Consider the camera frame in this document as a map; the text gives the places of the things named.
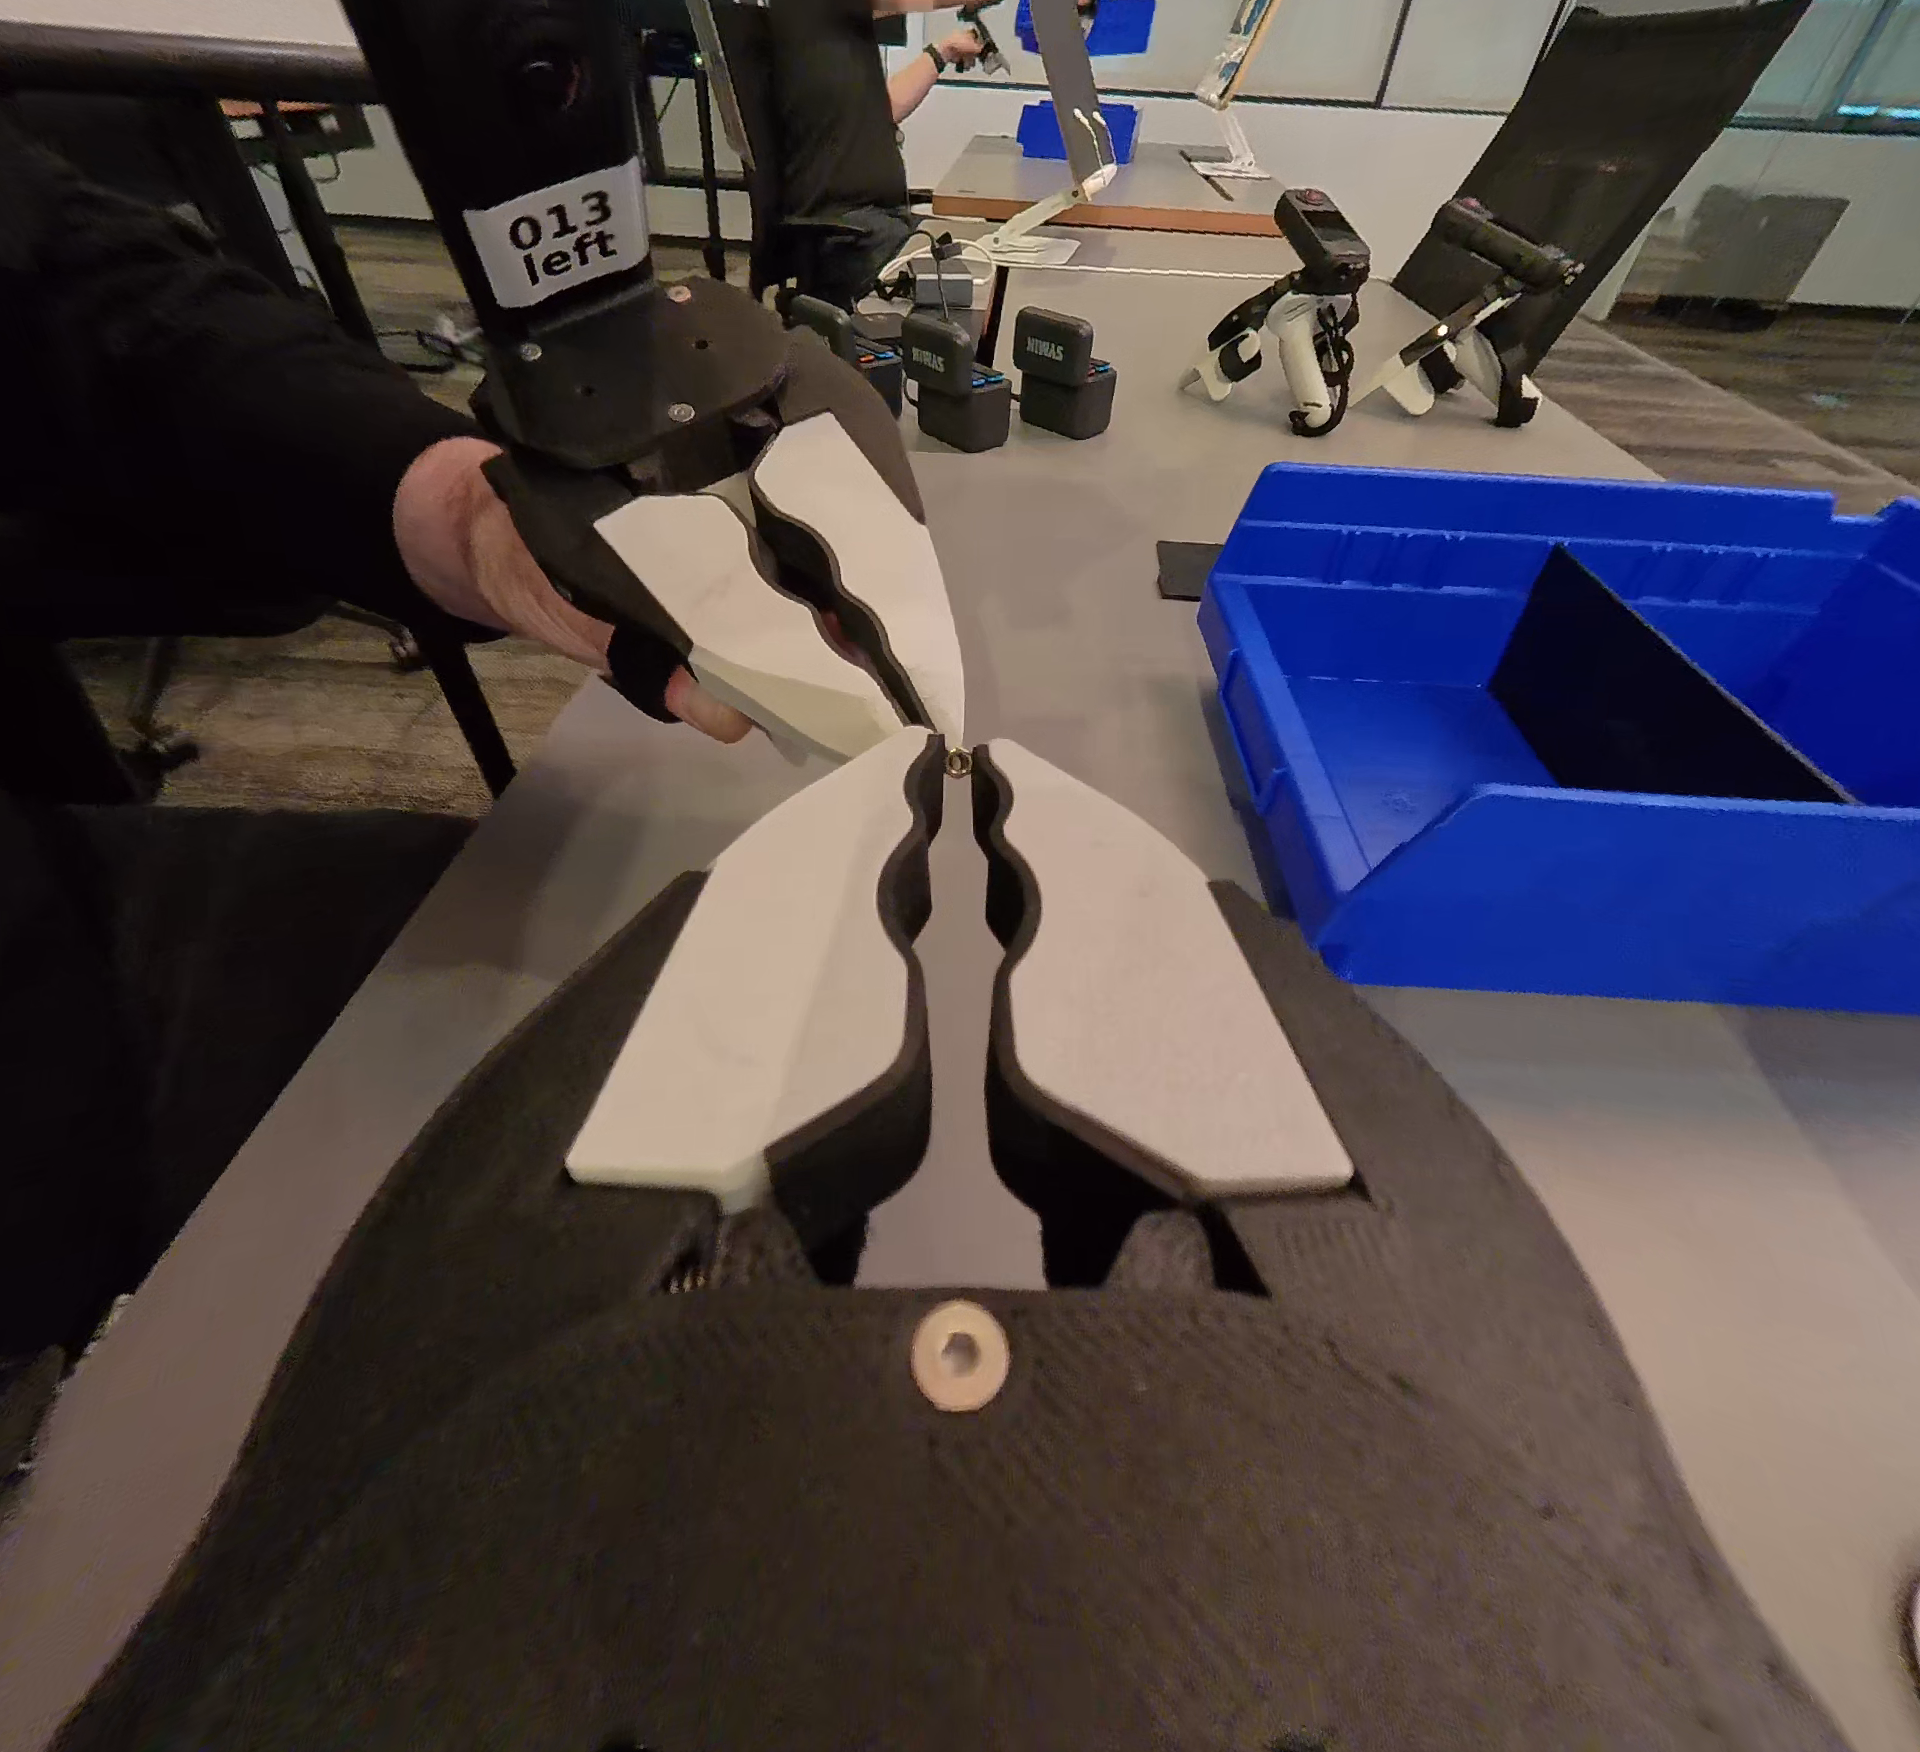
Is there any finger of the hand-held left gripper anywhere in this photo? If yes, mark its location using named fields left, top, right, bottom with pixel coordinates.
left=750, top=412, right=969, bottom=742
left=593, top=490, right=919, bottom=766

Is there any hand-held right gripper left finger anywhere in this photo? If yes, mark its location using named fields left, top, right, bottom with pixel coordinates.
left=566, top=730, right=955, bottom=1254

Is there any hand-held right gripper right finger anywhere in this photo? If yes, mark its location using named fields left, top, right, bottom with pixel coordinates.
left=967, top=735, right=1357, bottom=1275

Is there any person's left forearm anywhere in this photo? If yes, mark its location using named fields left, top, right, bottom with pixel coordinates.
left=0, top=116, right=505, bottom=652

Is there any person's left hand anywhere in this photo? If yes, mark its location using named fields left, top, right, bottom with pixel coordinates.
left=393, top=435, right=755, bottom=747

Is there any black easel stand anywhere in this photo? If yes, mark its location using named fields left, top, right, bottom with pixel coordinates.
left=667, top=0, right=755, bottom=284

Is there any blue plastic bin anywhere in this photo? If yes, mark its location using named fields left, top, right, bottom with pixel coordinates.
left=1196, top=462, right=1920, bottom=1018

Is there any brown background table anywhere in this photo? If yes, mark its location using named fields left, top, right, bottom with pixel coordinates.
left=933, top=136, right=1247, bottom=237

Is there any small blue bin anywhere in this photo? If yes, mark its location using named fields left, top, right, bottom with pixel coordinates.
left=1015, top=102, right=1144, bottom=162
left=1015, top=0, right=1161, bottom=56

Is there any spare hand-held gripper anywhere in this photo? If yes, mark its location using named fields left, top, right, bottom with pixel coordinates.
left=1186, top=187, right=1371, bottom=440
left=1380, top=195, right=1585, bottom=431

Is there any black board on stand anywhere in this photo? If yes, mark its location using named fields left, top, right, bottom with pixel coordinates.
left=1002, top=0, right=1146, bottom=262

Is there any black bin divider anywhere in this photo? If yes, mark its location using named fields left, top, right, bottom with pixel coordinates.
left=1489, top=547, right=1855, bottom=807

